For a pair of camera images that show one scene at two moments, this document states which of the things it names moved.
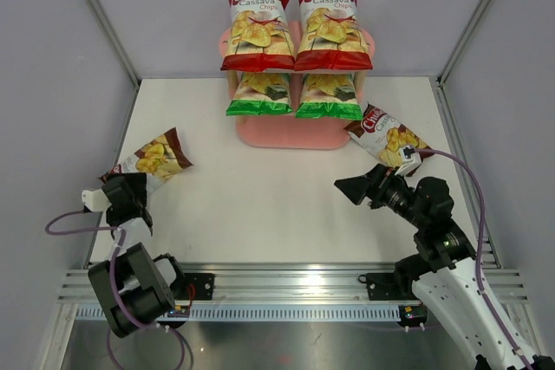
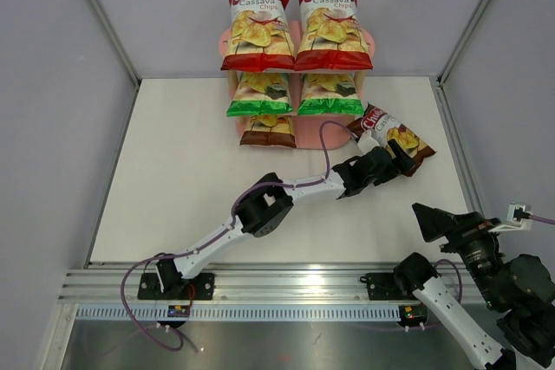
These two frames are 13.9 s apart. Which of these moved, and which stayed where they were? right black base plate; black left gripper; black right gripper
Moved: black left gripper; black right gripper
Stayed: right black base plate
